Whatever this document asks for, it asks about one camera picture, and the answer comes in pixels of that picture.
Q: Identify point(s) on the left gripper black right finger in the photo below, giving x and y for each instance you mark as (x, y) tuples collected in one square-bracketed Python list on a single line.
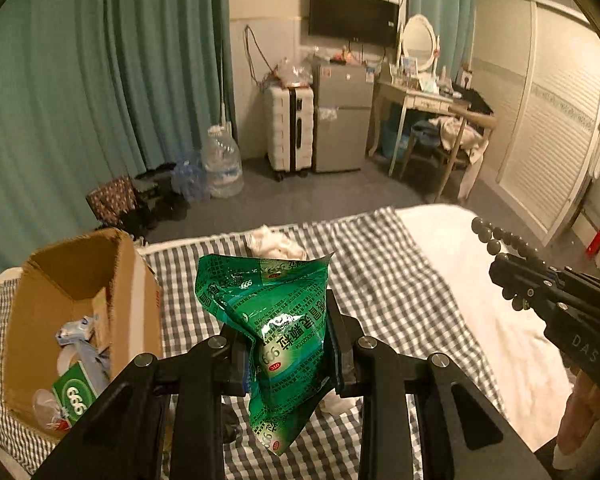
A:
[(424, 412)]

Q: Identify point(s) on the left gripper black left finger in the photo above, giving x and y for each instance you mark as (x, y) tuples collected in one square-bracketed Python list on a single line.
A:
[(121, 435)]

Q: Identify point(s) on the green medicine packet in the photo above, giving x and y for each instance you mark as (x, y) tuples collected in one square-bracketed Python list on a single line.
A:
[(280, 306)]

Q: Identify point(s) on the person's right hand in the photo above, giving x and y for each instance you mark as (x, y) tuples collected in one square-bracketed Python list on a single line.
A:
[(578, 438)]

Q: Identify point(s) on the white fluffy blanket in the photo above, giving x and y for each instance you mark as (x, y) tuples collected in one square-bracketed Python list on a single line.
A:
[(532, 380)]

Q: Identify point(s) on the green 999 medicine box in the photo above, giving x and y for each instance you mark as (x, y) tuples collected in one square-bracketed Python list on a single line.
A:
[(77, 390)]

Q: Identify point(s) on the brown cardboard box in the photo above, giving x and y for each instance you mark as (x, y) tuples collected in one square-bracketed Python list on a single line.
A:
[(58, 285)]

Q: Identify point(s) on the green checkered cloth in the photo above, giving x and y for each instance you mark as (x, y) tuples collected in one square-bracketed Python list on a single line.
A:
[(379, 275)]

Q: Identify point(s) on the crumpled white cloth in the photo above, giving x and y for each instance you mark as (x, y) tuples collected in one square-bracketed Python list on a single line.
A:
[(265, 243)]

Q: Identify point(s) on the wooden chair with clothes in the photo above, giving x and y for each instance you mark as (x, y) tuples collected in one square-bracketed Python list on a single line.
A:
[(457, 141)]

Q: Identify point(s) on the floral patterned bag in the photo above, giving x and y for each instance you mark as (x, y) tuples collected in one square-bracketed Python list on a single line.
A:
[(113, 201)]

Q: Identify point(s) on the white louvered wardrobe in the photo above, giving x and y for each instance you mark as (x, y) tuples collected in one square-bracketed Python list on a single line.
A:
[(537, 64)]

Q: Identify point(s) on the blue crushed water bottle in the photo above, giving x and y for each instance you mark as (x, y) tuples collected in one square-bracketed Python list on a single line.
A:
[(189, 178)]

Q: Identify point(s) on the large clear water jug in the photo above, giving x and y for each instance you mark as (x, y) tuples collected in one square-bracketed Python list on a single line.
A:
[(222, 162)]

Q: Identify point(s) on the white dressing table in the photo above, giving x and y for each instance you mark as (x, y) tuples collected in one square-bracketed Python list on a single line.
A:
[(386, 92)]

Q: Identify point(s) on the white oval vanity mirror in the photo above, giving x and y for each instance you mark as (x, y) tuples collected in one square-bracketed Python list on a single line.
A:
[(417, 40)]

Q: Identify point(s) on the silver mini fridge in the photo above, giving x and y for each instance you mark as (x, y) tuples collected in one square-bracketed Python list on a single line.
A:
[(343, 101)]

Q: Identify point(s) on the white hard suitcase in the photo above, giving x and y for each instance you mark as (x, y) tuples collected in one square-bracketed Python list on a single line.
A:
[(289, 130)]

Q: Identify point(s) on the green window curtain right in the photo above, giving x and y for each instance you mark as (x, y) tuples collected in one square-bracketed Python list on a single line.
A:
[(453, 22)]

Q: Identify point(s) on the large green curtain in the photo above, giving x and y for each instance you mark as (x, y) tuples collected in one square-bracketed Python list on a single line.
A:
[(92, 90)]

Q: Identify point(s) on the black wall television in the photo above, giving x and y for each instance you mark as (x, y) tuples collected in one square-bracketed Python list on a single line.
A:
[(372, 22)]

